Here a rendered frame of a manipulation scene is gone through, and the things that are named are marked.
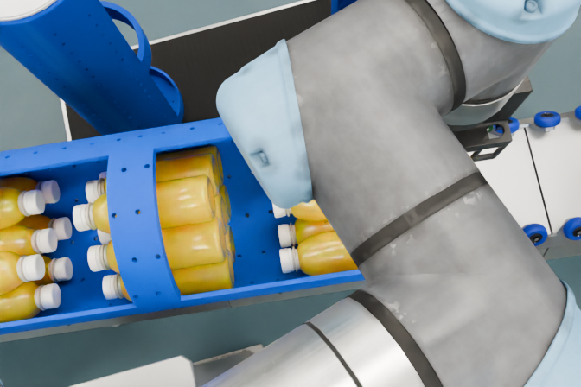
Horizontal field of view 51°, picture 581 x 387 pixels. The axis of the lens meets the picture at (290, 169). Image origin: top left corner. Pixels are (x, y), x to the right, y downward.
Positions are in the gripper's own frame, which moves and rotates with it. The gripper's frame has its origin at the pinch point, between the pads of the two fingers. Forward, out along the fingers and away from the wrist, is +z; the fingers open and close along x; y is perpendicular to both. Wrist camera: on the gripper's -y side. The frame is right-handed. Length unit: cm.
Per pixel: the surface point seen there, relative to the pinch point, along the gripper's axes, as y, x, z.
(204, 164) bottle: -23.6, 11.6, 29.9
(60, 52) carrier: -55, 49, 55
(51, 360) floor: -98, -12, 144
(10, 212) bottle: -55, 9, 31
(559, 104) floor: 84, 48, 143
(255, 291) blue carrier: -18.4, -8.4, 31.1
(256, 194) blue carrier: -18, 10, 47
